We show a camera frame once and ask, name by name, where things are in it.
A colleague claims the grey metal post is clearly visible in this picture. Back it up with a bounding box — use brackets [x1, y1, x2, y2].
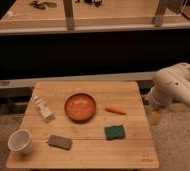
[63, 0, 75, 30]
[152, 0, 168, 27]

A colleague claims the white tube bottle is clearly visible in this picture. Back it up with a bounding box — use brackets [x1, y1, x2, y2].
[34, 96, 54, 122]

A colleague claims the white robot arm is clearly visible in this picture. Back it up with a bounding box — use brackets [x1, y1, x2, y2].
[146, 62, 190, 125]

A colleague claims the orange round bowl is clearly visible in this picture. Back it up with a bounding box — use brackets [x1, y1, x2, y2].
[64, 93, 96, 122]

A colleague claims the white paper cup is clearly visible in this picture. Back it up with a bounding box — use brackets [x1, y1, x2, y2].
[8, 129, 33, 154]

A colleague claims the dark tool on far table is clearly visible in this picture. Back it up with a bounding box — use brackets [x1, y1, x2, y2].
[29, 0, 57, 10]

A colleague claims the grey rectangular sponge block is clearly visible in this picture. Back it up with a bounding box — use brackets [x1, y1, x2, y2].
[48, 135, 73, 150]

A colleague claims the green sponge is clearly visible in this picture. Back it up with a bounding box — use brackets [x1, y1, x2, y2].
[104, 125, 125, 140]

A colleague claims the grey metal post right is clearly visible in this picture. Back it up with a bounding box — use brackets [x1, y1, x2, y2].
[152, 0, 168, 27]

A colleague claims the grey metal post left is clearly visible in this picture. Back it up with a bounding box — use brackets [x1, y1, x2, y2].
[63, 0, 75, 30]

